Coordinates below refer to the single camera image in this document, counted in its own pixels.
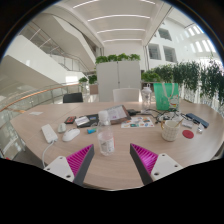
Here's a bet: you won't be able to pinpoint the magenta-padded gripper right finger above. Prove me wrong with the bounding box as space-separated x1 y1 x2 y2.
129 143 184 186

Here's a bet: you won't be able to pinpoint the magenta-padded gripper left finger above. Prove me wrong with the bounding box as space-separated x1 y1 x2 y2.
43 143 95 187

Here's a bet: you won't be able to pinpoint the clear white-capped water bottle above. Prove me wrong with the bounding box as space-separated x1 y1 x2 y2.
96 110 116 157

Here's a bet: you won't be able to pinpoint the white grid-pattern mug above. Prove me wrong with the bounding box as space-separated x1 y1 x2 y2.
160 119 181 143

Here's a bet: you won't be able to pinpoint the white computer mouse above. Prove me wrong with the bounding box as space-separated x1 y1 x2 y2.
62 128 81 143

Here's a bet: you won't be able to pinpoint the flat round red coaster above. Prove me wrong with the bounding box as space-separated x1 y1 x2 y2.
181 129 195 140

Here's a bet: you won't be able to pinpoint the small red and black box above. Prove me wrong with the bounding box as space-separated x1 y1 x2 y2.
64 115 77 125

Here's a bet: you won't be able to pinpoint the colourful sticker sheet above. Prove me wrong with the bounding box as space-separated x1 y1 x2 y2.
120 115 156 130

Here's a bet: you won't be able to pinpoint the white card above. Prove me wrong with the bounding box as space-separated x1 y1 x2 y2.
74 115 90 127

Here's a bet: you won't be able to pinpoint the black notebook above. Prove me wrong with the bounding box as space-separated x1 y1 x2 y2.
75 113 100 129

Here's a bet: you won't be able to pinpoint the black power adapter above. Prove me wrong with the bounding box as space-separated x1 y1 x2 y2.
126 108 141 117

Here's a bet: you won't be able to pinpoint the green tote bag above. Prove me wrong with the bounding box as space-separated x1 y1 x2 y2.
152 82 180 112

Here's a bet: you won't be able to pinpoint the tall clear spouted bottle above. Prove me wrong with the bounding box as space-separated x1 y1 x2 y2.
140 83 153 111

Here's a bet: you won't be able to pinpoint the brown clipboard with paper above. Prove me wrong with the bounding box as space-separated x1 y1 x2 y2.
98 104 132 125

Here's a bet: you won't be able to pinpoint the black chair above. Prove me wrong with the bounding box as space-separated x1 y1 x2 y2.
62 92 84 104

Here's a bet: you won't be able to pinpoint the white chair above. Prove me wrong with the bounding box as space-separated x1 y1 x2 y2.
112 87 141 103

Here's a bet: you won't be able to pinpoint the wooden planter with plants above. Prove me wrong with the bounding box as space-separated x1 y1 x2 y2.
78 74 99 95

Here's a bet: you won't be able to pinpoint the row of green hedge plants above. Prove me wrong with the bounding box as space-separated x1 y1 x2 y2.
141 59 224 108

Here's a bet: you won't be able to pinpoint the white cabinet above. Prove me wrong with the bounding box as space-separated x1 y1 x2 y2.
96 60 142 103

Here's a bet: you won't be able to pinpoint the green plants atop cabinet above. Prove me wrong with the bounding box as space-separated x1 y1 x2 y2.
95 53 141 65

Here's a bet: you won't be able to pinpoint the white power strip cable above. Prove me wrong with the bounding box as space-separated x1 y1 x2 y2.
41 139 56 168

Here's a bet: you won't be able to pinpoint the black tangled cables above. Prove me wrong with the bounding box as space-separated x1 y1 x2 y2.
144 108 188 125

